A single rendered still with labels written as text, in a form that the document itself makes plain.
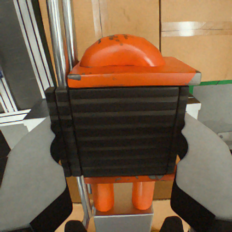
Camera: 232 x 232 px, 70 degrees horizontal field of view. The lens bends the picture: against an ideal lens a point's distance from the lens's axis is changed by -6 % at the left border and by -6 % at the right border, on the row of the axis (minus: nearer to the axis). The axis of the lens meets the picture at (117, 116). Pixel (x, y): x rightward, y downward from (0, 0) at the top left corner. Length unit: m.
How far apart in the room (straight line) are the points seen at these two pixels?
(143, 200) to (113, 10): 0.58
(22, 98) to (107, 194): 1.07
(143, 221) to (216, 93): 1.37
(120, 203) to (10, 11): 1.05
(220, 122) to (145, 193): 1.52
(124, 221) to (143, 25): 0.59
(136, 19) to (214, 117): 1.16
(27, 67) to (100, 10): 0.61
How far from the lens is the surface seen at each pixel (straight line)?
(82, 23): 0.66
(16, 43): 1.11
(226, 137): 1.79
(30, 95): 1.17
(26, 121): 0.75
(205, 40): 0.74
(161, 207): 0.47
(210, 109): 1.55
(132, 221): 0.20
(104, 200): 0.18
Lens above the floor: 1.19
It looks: 61 degrees down
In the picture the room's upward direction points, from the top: 176 degrees clockwise
